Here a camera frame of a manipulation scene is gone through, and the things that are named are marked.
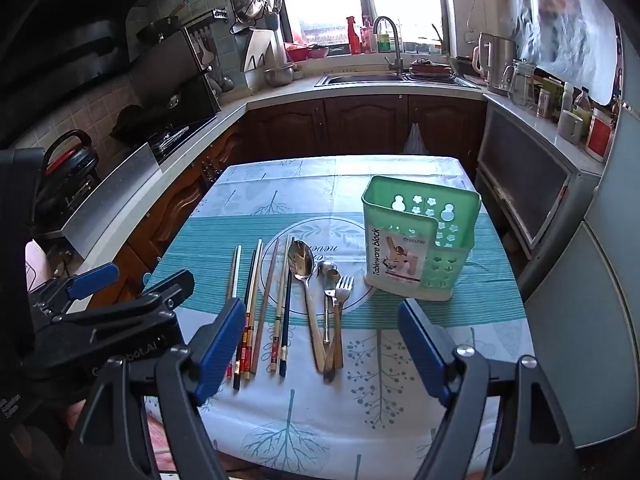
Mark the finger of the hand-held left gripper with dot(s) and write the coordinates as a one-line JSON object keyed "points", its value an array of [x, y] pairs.
{"points": [[160, 292], [95, 278]]}

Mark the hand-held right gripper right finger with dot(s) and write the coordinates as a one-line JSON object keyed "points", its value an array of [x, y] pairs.
{"points": [[425, 355]]}

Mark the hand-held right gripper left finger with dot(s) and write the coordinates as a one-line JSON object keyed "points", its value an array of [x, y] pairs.
{"points": [[220, 355]]}

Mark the black red-patterned chopstick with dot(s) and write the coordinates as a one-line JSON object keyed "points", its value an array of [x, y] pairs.
{"points": [[245, 320]]}

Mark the pale red-patterned chopstick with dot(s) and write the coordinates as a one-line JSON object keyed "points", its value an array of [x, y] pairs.
{"points": [[253, 305]]}

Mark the plain black chopstick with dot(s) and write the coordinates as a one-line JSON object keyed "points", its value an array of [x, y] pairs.
{"points": [[285, 350]]}

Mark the cream patterned chopstick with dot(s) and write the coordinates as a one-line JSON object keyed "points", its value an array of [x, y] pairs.
{"points": [[279, 310]]}

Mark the white chopstick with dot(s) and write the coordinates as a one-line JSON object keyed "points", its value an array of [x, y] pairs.
{"points": [[235, 275]]}

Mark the green plastic utensil holder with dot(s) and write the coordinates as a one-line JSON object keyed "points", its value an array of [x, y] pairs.
{"points": [[450, 270]]}

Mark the steel fork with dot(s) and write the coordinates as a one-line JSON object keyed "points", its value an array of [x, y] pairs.
{"points": [[344, 292]]}

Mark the large steel spoon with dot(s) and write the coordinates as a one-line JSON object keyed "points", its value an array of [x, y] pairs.
{"points": [[301, 260]]}

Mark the pink appliance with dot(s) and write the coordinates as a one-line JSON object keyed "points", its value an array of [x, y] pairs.
{"points": [[37, 265]]}

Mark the steel splash guard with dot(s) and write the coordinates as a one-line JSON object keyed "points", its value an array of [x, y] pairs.
{"points": [[115, 195]]}

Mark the black wok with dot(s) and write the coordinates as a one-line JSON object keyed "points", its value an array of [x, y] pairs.
{"points": [[135, 122]]}

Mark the black gas stove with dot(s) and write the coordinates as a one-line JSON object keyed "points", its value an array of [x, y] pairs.
{"points": [[170, 90]]}

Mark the grey cabinet with dark door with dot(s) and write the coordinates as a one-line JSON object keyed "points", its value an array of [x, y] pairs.
{"points": [[520, 170]]}

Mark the white plastic bag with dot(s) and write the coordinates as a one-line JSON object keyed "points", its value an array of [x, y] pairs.
{"points": [[415, 142]]}

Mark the black range hood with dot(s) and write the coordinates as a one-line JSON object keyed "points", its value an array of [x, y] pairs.
{"points": [[60, 50]]}

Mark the white kitchen countertop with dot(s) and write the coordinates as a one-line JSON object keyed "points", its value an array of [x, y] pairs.
{"points": [[280, 94]]}

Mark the dark wooden kitchen cabinets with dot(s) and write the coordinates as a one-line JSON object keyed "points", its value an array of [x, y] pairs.
{"points": [[365, 125]]}

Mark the steel pot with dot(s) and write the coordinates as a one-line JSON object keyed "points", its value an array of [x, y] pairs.
{"points": [[278, 76]]}

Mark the black frying pan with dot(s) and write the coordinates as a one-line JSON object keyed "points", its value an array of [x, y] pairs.
{"points": [[155, 27]]}

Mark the white cutting board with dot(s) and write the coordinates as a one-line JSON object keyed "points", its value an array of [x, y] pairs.
{"points": [[260, 47]]}

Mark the white cup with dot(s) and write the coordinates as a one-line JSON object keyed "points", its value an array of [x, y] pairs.
{"points": [[570, 127]]}

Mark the red basin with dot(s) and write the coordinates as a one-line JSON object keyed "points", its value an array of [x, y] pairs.
{"points": [[300, 52]]}

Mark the red container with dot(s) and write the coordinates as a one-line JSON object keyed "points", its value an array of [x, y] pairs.
{"points": [[600, 135]]}

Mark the steel sink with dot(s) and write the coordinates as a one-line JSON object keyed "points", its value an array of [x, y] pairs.
{"points": [[360, 80]]}

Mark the green box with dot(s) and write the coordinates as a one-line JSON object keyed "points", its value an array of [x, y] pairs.
{"points": [[550, 97]]}

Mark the glass pitcher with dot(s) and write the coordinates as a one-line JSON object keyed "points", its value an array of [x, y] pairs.
{"points": [[522, 85]]}

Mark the clear plastic bottle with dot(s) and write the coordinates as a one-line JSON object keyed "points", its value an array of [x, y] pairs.
{"points": [[582, 105]]}

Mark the white plastic bottle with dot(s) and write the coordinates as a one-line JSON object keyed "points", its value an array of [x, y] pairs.
{"points": [[567, 95]]}

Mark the steel electric kettle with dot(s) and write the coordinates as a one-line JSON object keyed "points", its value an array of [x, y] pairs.
{"points": [[500, 65]]}

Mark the steel faucet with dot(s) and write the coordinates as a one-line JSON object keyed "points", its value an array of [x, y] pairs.
{"points": [[397, 45]]}

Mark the green dish soap bottle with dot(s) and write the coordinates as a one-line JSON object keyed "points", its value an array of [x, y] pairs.
{"points": [[384, 42]]}

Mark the red spray bottle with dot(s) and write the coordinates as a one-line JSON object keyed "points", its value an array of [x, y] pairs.
{"points": [[354, 40]]}

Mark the pink bottle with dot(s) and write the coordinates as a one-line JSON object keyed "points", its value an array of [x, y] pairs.
{"points": [[368, 40]]}

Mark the wall rail with ladles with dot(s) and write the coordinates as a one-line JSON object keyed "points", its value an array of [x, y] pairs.
{"points": [[210, 55]]}

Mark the silvery plastic wall sheet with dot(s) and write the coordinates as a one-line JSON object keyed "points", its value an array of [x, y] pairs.
{"points": [[565, 20]]}

